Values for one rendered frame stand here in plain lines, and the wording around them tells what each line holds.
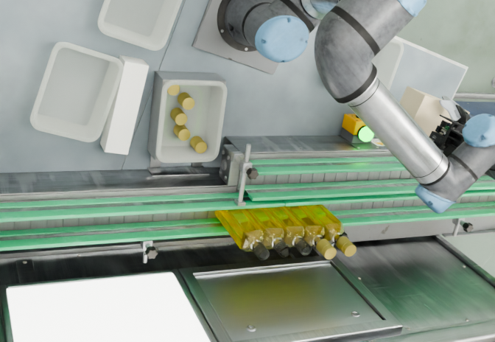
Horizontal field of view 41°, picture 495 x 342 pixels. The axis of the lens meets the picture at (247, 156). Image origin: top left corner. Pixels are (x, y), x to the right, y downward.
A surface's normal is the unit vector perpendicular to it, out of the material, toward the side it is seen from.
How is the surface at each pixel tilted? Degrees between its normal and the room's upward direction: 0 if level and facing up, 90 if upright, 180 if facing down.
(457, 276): 90
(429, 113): 0
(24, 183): 90
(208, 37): 3
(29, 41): 0
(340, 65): 35
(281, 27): 11
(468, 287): 90
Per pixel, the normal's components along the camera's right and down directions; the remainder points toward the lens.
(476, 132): -0.62, -0.57
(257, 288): 0.15, -0.92
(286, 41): 0.26, 0.52
